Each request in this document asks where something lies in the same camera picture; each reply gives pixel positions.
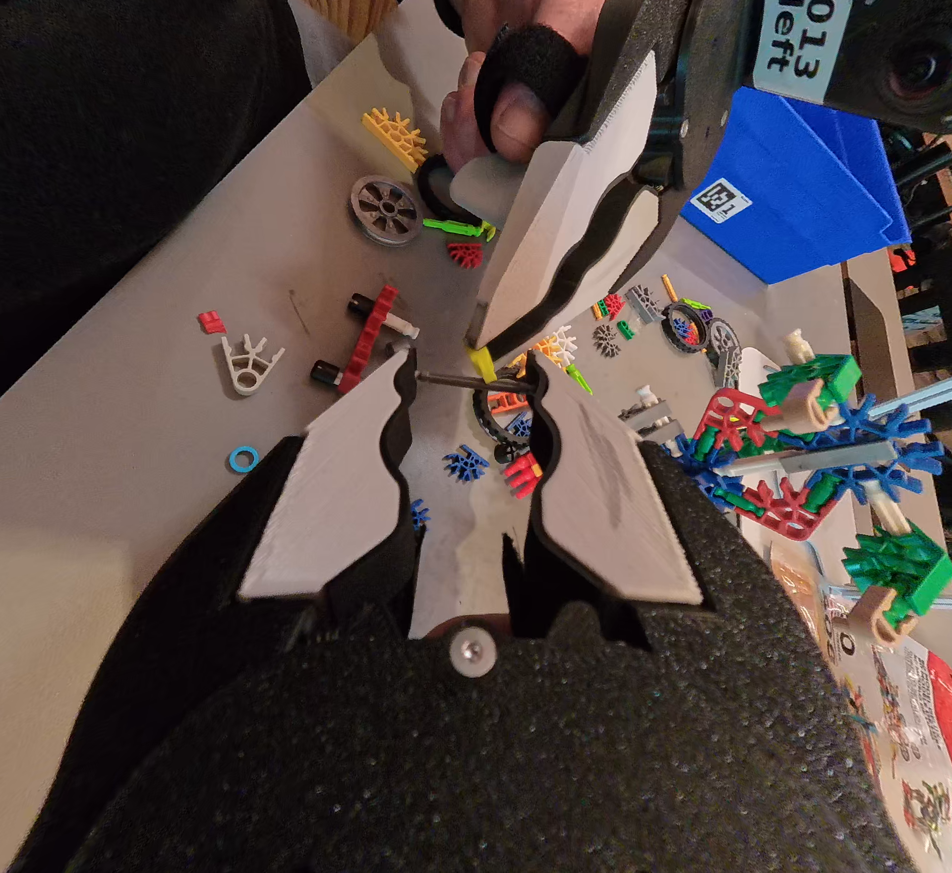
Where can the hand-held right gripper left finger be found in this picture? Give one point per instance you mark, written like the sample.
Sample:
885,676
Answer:
329,508

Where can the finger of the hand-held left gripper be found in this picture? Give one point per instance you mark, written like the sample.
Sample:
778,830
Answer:
548,234
638,234

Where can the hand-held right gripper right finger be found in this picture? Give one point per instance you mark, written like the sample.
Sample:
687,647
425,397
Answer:
610,516

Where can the small yellow clip connector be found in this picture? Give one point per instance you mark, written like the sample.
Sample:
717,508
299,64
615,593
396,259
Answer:
483,366

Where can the colourful construction toy robot figure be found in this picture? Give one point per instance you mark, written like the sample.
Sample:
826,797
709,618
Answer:
781,508

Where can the thin grey metal rod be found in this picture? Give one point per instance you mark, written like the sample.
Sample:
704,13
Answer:
454,378

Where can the short yellow rod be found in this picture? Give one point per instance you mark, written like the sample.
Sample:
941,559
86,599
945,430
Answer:
667,286

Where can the grey fan connector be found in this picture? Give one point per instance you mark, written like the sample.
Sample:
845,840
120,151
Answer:
641,302
730,370

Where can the red snowflake connector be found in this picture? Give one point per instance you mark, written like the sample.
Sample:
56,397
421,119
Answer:
613,304
468,256

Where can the lime green rod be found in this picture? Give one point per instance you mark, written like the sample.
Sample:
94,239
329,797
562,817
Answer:
579,378
692,302
447,226

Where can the black rubber tyre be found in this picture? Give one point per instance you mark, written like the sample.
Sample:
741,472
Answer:
480,419
425,190
666,335

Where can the white snowflake connector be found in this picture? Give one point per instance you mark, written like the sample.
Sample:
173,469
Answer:
565,342

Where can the grey snowflake connector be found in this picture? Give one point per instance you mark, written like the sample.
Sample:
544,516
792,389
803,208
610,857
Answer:
606,338

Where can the yellow fan connector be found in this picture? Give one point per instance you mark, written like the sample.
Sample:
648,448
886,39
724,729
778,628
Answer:
546,348
393,135

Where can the small black ball piece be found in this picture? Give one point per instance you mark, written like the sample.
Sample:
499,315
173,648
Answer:
508,455

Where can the small grey wheel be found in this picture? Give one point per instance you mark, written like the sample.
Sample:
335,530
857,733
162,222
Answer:
724,338

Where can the blue storage bin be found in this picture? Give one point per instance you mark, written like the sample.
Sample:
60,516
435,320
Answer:
789,203

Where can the orange ladder connector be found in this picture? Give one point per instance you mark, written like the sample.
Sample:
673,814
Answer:
510,402

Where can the tan triangular connector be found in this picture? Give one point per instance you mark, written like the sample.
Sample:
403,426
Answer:
242,370

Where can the red connector strip with rods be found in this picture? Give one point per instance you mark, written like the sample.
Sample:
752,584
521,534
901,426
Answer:
368,338

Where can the silver cylinder spacer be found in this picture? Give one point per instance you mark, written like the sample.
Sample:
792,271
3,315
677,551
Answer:
396,348

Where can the large grey wheel hub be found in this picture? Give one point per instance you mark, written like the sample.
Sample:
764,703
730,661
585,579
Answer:
358,207

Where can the small red piece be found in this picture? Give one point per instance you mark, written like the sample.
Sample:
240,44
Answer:
213,322

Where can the instruction booklet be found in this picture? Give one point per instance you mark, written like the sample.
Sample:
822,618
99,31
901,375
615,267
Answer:
892,703

